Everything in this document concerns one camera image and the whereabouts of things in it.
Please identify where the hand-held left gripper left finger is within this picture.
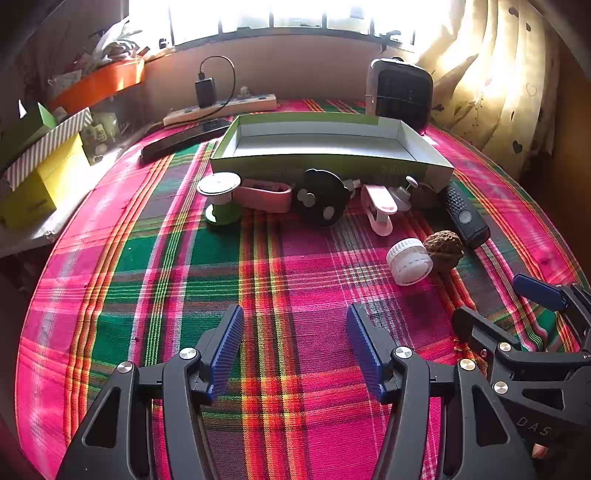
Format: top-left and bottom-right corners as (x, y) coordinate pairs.
(55, 304), (245, 480)

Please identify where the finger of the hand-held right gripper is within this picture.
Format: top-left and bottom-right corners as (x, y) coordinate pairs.
(513, 273), (591, 352)
(451, 307), (522, 370)

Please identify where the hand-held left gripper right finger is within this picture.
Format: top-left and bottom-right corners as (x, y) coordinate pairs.
(346, 303), (539, 480)

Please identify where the brown walnut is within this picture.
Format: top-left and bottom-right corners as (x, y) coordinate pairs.
(423, 231), (465, 273)

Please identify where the black handheld device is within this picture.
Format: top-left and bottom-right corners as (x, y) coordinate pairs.
(438, 181), (491, 250)

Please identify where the green spool with white top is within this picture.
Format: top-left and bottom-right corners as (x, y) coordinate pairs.
(197, 172), (244, 226)

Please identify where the pink and white clip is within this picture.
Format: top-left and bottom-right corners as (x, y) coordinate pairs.
(360, 184), (399, 237)

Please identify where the white knob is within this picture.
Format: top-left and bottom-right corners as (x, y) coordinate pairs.
(390, 176), (419, 212)

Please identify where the black round disc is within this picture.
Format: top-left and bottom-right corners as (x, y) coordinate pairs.
(293, 169), (350, 228)

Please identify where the green and white cardboard box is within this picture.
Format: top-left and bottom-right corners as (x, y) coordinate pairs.
(210, 112), (455, 188)

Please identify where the plaid cloth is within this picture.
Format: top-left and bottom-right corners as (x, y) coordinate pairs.
(16, 99), (587, 480)

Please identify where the black smartphone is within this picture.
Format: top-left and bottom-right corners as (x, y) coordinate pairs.
(141, 119), (232, 163)

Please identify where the cream curtain with hearts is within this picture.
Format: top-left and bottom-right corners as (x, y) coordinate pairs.
(416, 0), (561, 181)

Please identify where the grey and black heater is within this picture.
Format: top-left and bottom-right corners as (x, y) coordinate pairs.
(366, 58), (435, 132)

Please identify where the yellow box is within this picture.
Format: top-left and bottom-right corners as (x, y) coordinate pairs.
(0, 134), (90, 232)

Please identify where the white power strip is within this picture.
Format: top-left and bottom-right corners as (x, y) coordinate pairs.
(163, 93), (278, 126)

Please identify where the clear printed jar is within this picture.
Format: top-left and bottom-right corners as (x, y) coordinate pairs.
(81, 113), (125, 164)

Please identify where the black charger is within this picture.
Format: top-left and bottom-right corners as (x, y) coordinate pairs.
(195, 78), (217, 110)

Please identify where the striped box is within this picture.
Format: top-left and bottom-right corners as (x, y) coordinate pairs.
(4, 107), (93, 190)

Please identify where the orange tray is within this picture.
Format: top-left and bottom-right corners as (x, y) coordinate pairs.
(48, 58), (146, 114)

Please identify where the green tissue box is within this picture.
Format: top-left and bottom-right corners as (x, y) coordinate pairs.
(0, 102), (58, 167)

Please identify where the pile of plastic bags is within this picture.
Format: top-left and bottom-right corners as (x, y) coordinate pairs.
(69, 18), (151, 70)

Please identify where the window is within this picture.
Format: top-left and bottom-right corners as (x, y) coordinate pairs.
(124, 0), (462, 51)

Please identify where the black charger cable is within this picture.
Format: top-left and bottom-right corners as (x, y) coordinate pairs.
(198, 55), (237, 114)

